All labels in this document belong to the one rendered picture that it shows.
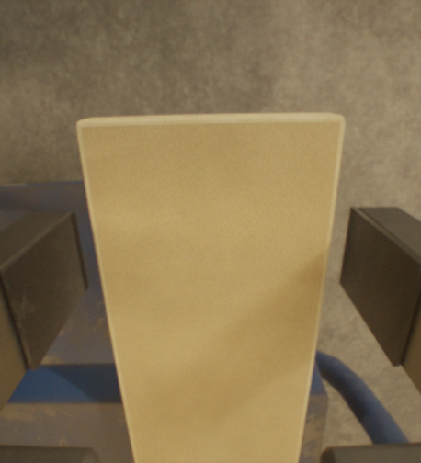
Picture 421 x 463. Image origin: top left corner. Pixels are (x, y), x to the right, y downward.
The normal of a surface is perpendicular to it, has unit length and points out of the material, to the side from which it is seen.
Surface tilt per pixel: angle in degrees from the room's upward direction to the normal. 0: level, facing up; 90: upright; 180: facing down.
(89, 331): 0
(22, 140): 0
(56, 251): 90
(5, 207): 0
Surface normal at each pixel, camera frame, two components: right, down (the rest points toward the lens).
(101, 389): -0.06, -0.92
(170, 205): 0.00, 0.38
